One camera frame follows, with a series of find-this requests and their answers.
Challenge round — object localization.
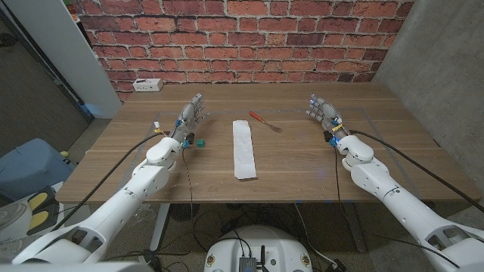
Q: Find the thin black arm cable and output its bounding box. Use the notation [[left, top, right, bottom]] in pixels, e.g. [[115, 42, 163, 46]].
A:
[[180, 146, 194, 222], [332, 145, 462, 270]]

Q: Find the white wall panel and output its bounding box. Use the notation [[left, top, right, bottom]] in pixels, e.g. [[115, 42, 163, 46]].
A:
[[3, 0, 123, 119]]

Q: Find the blue chair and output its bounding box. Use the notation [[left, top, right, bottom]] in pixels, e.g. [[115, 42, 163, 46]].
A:
[[0, 138, 76, 201]]

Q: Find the white floor cable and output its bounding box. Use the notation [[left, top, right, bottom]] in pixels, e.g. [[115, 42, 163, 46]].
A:
[[293, 202, 340, 267]]

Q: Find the white table leg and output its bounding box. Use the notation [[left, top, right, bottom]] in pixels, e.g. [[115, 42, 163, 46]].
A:
[[149, 203, 171, 252]]

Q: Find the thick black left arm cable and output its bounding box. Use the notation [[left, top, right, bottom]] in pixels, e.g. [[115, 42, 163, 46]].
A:
[[51, 131, 169, 232]]

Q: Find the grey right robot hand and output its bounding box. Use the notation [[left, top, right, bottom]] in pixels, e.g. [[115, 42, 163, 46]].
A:
[[306, 94, 349, 141]]

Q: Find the black round floor fan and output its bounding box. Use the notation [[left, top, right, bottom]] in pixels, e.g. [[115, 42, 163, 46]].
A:
[[169, 203, 200, 222]]

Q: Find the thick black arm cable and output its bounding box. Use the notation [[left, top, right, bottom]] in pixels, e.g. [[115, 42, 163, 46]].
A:
[[349, 129, 484, 213], [51, 131, 169, 232]]

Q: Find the yellow and black foot pedal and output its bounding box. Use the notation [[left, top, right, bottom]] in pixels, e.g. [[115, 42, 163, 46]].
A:
[[26, 185, 61, 236]]

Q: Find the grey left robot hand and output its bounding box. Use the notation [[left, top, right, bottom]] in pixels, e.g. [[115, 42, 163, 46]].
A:
[[170, 94, 212, 144]]

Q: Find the grey table leg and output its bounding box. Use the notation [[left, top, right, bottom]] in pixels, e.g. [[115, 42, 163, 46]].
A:
[[342, 202, 368, 253]]

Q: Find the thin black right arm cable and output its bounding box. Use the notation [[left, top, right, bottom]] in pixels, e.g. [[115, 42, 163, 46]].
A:
[[332, 145, 462, 270]]

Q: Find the white power strip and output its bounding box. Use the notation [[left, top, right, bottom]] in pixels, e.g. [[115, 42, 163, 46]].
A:
[[132, 78, 164, 93]]

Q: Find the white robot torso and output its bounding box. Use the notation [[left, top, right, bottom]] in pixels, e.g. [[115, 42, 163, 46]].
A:
[[203, 225, 314, 272]]

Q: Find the red brick print backdrop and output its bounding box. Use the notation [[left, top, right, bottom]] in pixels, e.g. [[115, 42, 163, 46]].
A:
[[71, 0, 415, 103]]

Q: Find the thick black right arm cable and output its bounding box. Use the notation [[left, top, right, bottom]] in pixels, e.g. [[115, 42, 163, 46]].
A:
[[349, 129, 484, 213]]

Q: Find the white receipt paper strip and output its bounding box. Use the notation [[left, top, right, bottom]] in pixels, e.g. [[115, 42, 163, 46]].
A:
[[232, 119, 258, 181]]

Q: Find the grey electronics module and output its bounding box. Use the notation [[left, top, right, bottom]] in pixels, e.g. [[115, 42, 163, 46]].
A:
[[237, 256, 258, 272]]

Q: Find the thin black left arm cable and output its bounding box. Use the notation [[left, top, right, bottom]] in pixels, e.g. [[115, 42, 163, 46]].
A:
[[180, 146, 194, 222]]

